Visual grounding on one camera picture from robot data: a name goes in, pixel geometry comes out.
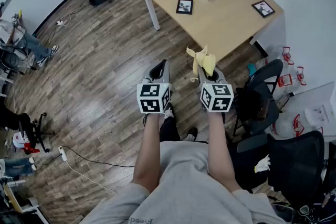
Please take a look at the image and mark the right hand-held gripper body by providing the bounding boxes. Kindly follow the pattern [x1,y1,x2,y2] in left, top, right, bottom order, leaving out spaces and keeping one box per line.
[198,78,234,113]

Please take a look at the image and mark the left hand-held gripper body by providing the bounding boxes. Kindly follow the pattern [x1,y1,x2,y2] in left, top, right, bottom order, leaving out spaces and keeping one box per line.
[136,77,173,114]

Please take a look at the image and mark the yellow wiping cloth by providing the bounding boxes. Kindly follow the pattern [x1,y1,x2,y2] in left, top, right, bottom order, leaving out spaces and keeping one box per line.
[186,45,217,83]

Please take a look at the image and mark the black floral print picture frame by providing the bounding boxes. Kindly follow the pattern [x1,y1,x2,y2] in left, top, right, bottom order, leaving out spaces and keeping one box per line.
[175,0,194,15]

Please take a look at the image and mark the person's right forearm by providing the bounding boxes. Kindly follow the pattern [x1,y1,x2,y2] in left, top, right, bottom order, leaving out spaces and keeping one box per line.
[207,111,242,194]

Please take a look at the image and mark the person's left forearm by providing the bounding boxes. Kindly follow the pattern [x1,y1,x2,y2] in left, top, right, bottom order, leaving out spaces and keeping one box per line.
[131,112,161,194]

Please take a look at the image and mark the person's left shoe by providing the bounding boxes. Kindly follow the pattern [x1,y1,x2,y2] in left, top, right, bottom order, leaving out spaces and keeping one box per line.
[162,103,175,120]

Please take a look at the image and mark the person's shoe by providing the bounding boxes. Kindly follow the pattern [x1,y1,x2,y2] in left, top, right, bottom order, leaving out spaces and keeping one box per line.
[162,103,175,120]
[183,127,199,142]

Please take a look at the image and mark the person's black trousers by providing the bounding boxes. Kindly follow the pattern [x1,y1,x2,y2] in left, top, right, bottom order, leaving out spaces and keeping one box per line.
[159,116,208,144]

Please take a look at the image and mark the black folding chair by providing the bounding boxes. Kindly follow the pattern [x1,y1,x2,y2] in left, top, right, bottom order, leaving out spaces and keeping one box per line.
[232,59,284,137]

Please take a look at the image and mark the person's right shoe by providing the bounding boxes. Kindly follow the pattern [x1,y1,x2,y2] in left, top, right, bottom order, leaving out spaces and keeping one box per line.
[183,127,199,142]

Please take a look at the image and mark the white table leg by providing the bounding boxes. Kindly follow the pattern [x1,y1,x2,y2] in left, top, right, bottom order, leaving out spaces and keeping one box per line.
[142,0,161,31]

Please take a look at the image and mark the pile of clear plastic bottles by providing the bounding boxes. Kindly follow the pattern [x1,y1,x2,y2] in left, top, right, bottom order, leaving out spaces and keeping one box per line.
[262,46,326,140]

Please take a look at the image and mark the white glove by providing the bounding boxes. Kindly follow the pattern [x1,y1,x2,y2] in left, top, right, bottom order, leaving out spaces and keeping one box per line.
[254,154,271,174]

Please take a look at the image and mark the person's grey shirt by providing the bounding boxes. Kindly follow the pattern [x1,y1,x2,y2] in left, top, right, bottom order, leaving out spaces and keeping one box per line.
[78,140,287,224]

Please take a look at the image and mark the white side table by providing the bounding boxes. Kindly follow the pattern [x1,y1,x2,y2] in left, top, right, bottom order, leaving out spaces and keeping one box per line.
[288,81,336,142]

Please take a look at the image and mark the black mesh office chair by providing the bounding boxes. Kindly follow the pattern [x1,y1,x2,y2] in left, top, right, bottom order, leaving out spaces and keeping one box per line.
[266,130,326,208]

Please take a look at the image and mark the white power strip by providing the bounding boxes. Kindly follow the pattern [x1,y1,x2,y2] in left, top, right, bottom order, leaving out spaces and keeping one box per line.
[58,146,68,162]

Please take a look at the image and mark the black wheeled chair base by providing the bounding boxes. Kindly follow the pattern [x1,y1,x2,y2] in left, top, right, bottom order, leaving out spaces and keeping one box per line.
[18,112,55,153]

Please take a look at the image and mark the black deer print picture frame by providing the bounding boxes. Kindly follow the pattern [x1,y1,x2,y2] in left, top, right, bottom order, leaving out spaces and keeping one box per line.
[251,0,276,19]

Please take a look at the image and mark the black floor cable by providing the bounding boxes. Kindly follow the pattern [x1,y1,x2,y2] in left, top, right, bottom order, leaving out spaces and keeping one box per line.
[61,146,136,168]

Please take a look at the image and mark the white floor cable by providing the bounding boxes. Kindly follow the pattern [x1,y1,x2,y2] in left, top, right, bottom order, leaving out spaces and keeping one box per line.
[65,159,118,195]

